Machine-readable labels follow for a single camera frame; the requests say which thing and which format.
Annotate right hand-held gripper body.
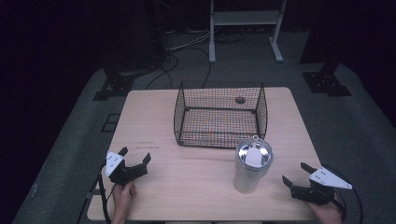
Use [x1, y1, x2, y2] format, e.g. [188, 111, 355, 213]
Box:
[290, 166, 354, 206]

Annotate black floor cable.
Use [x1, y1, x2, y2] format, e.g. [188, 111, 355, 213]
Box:
[145, 46, 213, 91]

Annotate hand-held gripper cable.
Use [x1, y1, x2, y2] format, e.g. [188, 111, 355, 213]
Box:
[95, 161, 118, 224]
[321, 163, 364, 224]

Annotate white floor cable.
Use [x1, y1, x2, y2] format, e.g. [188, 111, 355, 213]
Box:
[166, 28, 213, 52]

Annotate person's right hand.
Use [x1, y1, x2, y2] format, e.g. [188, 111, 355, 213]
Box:
[305, 198, 344, 224]

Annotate steel tumbler with clear lid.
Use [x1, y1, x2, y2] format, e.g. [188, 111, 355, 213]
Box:
[233, 134, 276, 195]

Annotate left hand-held gripper cable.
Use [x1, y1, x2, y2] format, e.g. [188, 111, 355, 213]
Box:
[95, 161, 118, 224]

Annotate black stand with base plate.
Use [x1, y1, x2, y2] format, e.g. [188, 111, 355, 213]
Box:
[92, 0, 169, 102]
[299, 0, 353, 98]

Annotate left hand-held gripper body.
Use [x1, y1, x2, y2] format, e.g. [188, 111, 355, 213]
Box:
[105, 150, 149, 188]

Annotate black wire mesh basket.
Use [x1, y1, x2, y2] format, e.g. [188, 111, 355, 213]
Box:
[173, 79, 269, 149]

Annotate person's left hand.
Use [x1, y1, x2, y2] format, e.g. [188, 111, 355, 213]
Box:
[111, 180, 138, 217]

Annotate white metal table frame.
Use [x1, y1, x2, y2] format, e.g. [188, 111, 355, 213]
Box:
[208, 0, 288, 64]

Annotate right hand-held gripper cable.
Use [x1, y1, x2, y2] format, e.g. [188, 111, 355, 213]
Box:
[321, 163, 364, 224]

